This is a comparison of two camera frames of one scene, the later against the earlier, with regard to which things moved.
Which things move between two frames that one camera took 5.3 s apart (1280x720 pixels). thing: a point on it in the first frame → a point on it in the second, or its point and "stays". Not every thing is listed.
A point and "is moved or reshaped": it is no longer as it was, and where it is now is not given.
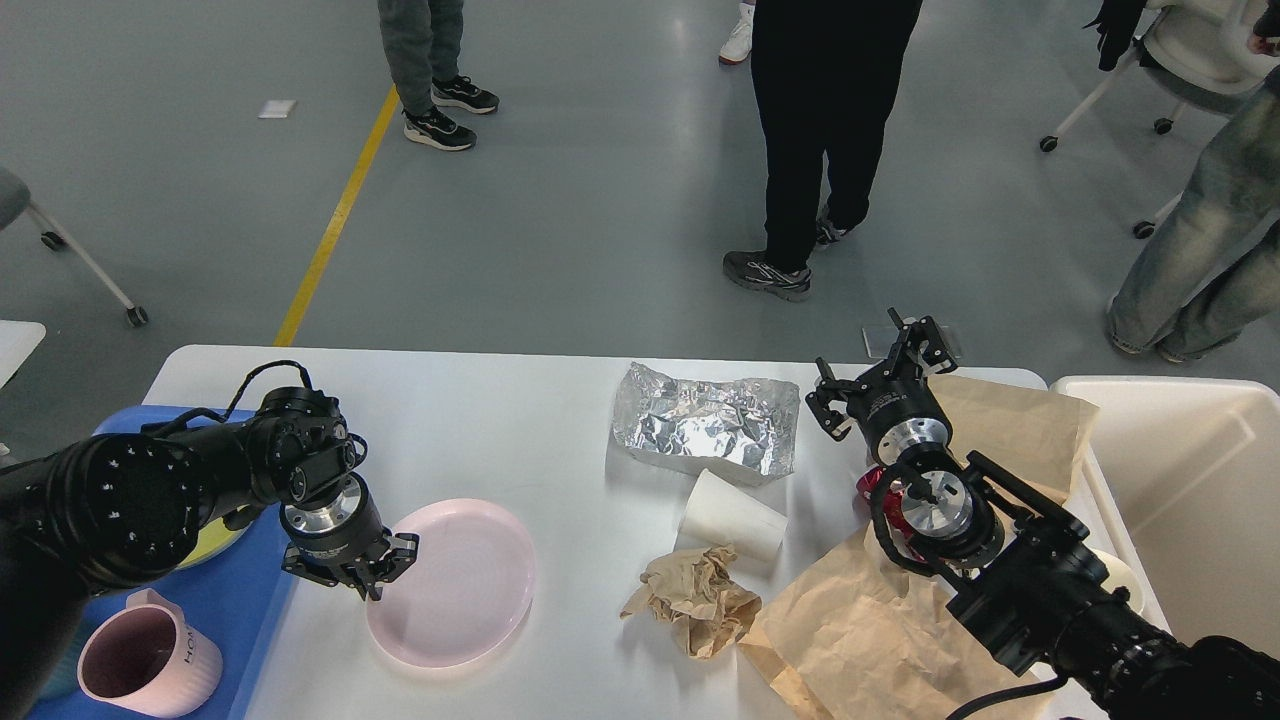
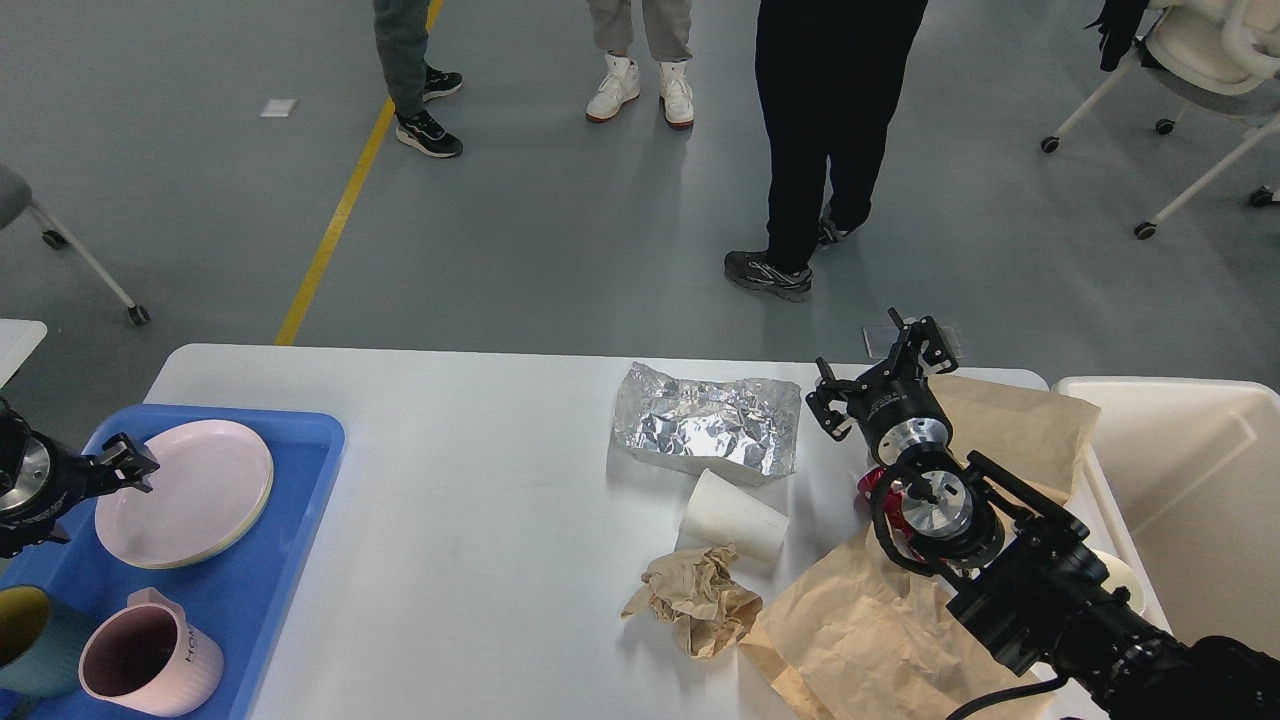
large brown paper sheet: [876, 637] stays
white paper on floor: [279, 108] stays
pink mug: [146, 660] stays
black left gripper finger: [403, 549] → [123, 463]
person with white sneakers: [738, 45] → [668, 27]
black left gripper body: [340, 531] → [39, 478]
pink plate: [468, 590] is moved or reshaped
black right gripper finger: [924, 331] stays
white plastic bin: [1182, 477] stays
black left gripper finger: [295, 560] → [13, 539]
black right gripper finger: [831, 421] stays
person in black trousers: [827, 74] stays
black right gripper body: [897, 412] stays
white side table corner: [18, 338] stays
